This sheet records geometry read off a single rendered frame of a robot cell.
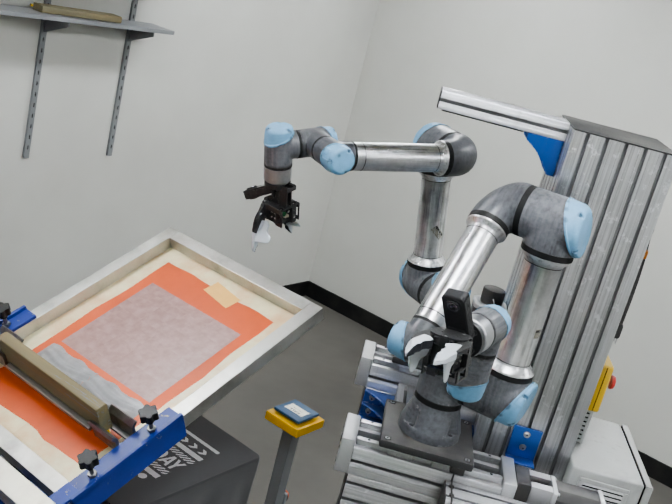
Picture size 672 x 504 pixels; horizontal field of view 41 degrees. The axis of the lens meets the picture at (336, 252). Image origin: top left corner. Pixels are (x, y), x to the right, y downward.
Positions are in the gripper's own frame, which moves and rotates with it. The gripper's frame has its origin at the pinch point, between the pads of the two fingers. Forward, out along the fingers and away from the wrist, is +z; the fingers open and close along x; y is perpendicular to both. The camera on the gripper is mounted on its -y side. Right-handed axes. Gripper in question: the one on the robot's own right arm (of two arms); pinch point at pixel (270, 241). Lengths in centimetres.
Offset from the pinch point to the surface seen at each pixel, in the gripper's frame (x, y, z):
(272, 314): -17.9, 18.1, 6.8
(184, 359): -43.4, 12.9, 10.1
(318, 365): 172, -121, 207
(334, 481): 86, -37, 181
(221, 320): -27.7, 9.4, 8.1
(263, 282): -13.2, 10.2, 2.7
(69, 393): -74, 10, 4
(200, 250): -13.8, -13.6, 2.9
